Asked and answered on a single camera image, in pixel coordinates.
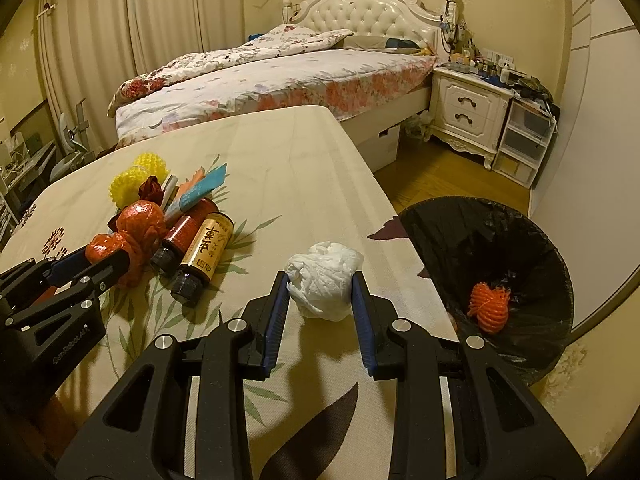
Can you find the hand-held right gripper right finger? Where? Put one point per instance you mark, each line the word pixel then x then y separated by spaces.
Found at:
pixel 361 320

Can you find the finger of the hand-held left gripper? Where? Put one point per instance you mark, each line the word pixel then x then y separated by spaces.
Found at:
pixel 95 277
pixel 40 272

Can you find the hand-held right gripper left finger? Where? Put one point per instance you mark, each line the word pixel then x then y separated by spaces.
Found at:
pixel 277 320

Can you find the white tissue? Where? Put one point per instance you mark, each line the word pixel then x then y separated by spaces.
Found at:
pixel 322 280

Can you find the red-orange plastic bag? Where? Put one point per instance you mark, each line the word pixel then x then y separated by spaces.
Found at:
pixel 142 225

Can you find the yellow foam fruit net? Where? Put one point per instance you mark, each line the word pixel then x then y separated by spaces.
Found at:
pixel 126 189
pixel 150 162

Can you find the brown bottle with gold label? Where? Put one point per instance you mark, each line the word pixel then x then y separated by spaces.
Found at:
pixel 207 250

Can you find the brown bottle with red label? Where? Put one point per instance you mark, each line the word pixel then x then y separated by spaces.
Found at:
pixel 182 230

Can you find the dark red satin ribbon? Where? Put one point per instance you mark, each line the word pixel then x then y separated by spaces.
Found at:
pixel 150 190

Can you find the black lined waste bin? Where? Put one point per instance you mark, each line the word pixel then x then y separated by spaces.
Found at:
pixel 475 240

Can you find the white desk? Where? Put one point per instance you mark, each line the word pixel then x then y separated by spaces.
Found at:
pixel 25 160

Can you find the light grey strip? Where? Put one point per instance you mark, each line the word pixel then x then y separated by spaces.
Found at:
pixel 171 190

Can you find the orange foam fruit net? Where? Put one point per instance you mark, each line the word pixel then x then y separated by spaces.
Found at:
pixel 490 310

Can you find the white office chair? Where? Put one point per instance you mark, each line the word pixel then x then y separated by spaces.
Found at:
pixel 70 145

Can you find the beige floral cloth cover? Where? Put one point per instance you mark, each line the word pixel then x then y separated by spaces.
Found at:
pixel 300 175

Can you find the white storage box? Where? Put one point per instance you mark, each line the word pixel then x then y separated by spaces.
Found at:
pixel 382 145

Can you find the crumpled plastic bag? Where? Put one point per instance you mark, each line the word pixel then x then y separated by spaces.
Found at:
pixel 420 127

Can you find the cream patterned rug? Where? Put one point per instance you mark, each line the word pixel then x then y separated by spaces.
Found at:
pixel 575 370

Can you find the white carved nightstand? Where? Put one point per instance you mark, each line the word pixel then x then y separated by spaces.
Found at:
pixel 467 105

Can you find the pink floral bedspread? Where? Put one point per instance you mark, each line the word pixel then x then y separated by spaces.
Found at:
pixel 320 80

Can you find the beige curtain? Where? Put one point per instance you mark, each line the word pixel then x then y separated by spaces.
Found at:
pixel 125 35

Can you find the clear plastic drawer unit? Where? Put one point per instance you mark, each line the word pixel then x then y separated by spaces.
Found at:
pixel 525 135

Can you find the folded floral quilt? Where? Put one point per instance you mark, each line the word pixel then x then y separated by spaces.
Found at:
pixel 240 57

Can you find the grey pillow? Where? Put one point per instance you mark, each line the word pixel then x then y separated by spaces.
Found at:
pixel 385 42

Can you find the cluster of small nightstand bottles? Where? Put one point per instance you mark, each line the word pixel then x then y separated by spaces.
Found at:
pixel 472 57

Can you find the dark clothes pile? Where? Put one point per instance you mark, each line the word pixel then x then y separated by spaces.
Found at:
pixel 535 91

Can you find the white wardrobe door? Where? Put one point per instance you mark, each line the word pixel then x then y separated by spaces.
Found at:
pixel 600 160

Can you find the white tufted bed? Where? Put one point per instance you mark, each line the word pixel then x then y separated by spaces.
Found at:
pixel 370 12

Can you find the white wall sockets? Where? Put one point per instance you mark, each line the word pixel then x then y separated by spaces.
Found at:
pixel 501 58

